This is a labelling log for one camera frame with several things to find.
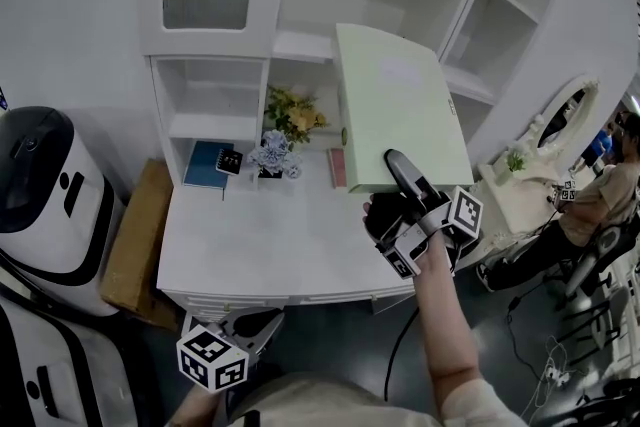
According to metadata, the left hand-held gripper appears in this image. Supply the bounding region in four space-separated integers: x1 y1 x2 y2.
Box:
176 308 287 395

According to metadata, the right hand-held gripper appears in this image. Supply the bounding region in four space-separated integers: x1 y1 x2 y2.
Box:
377 148 486 281

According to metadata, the light green folder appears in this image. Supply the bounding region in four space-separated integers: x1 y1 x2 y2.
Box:
334 22 475 195

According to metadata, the white shelf cabinet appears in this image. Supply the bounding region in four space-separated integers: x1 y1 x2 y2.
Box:
137 0 574 190

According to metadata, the person's right forearm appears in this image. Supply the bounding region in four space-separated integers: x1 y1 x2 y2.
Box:
412 234 484 409

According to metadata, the person's left forearm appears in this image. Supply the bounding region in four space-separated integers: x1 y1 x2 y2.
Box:
169 384 226 427

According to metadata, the white desk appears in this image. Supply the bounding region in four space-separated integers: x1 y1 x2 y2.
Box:
157 147 426 316

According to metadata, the person's right hand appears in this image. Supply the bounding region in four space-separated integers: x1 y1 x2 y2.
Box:
362 191 417 247

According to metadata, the pink notebook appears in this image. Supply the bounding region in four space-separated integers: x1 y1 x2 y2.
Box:
327 147 349 189

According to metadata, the small potted plant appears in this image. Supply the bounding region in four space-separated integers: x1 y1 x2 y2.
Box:
504 147 527 174

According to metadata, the white vanity table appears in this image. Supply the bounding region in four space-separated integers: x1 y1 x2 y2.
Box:
474 154 566 266

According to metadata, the yellow flower bouquet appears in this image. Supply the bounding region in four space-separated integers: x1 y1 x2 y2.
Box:
263 86 329 144

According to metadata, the blue flower bouquet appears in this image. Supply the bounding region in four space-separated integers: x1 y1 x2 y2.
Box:
246 129 304 180

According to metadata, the brown cardboard box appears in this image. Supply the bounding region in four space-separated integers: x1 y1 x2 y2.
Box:
99 158 181 332

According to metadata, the black spiral notepad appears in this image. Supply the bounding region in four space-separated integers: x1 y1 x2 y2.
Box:
215 148 244 176

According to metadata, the blue notebook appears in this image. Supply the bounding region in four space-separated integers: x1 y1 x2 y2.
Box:
183 140 235 191

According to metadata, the oval vanity mirror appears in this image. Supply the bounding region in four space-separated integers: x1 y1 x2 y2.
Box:
529 74 599 151

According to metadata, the white black robot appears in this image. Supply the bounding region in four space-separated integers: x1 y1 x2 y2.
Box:
0 106 126 317
0 287 151 427

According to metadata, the black office chair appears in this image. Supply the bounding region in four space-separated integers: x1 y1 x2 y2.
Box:
564 214 640 297

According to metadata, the white power strip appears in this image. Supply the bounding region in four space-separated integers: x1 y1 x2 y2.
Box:
544 364 572 387

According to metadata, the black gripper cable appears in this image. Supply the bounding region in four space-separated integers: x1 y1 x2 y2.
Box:
383 307 422 402

